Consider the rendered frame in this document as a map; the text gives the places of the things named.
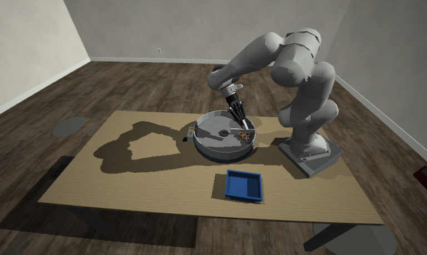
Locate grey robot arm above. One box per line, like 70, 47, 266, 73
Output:
207, 28, 339, 162

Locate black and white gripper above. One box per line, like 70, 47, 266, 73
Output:
225, 93, 248, 130

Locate blue shallow tray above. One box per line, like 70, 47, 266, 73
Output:
224, 169, 262, 204

